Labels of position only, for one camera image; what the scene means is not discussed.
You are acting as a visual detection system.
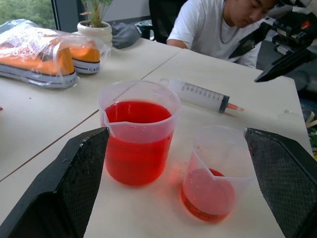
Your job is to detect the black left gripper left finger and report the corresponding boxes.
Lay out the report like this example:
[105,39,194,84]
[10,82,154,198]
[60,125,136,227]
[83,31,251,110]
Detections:
[0,126,110,238]

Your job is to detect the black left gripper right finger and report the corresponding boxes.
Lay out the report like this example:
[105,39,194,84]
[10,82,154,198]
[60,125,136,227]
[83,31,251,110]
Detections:
[243,127,317,238]

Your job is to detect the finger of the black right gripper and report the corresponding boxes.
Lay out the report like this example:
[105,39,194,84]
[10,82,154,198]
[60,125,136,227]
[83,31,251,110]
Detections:
[254,48,317,83]
[228,26,267,60]

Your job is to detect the large white plastic syringe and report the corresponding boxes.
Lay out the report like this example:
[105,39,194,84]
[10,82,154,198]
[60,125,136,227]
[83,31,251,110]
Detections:
[159,78,245,117]

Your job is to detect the small beaker with red liquid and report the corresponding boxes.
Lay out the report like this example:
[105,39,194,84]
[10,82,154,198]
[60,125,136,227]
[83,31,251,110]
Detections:
[180,125,256,224]

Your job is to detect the large beaker with red liquid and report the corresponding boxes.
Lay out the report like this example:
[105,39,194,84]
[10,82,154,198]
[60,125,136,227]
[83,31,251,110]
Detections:
[97,79,182,187]

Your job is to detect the black mug with white handle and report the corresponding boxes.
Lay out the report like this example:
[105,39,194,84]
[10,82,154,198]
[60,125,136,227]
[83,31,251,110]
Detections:
[135,22,152,40]

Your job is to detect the person in white T-shirt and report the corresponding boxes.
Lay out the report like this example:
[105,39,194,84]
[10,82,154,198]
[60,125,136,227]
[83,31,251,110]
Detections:
[166,0,282,69]

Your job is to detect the black office chair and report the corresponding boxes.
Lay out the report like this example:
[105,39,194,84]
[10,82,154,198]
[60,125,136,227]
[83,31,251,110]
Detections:
[148,0,187,45]

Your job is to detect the grey crumpled cloth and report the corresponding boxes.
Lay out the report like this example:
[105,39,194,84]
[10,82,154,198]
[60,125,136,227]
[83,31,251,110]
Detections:
[111,21,142,50]

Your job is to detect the orange canvas sneaker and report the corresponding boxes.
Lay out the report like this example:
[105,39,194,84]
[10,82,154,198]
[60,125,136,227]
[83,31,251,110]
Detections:
[51,37,101,74]
[0,41,77,89]

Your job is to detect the orange sneakers in plastic bag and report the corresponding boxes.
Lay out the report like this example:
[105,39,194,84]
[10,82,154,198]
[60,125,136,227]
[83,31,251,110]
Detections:
[0,19,112,89]

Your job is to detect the white ceramic plant pot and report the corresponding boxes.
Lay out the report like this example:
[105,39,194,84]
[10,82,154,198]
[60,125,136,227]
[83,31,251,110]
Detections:
[77,20,113,48]

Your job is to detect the green potted plant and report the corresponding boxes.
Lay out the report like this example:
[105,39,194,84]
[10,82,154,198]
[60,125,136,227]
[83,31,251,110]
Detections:
[80,0,113,28]

